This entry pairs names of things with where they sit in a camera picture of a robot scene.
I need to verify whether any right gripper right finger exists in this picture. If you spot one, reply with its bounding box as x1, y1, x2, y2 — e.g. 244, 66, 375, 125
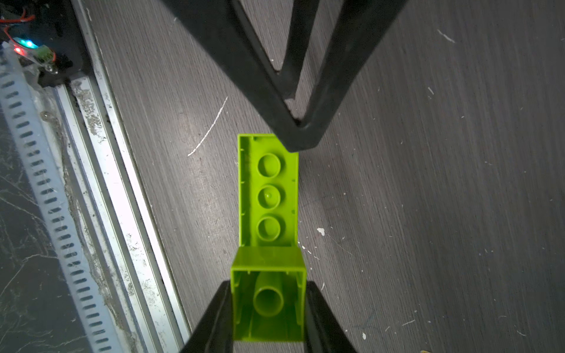
304, 281, 357, 353

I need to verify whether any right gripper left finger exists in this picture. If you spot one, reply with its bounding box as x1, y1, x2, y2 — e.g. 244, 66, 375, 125
180, 280, 233, 353

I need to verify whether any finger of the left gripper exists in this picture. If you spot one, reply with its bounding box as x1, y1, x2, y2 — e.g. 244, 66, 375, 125
164, 1, 406, 152

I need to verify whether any lime square lego brick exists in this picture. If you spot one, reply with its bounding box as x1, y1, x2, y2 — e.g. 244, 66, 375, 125
230, 246, 308, 342

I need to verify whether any lime long lego brick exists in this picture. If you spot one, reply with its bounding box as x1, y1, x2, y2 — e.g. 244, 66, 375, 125
238, 134, 299, 247

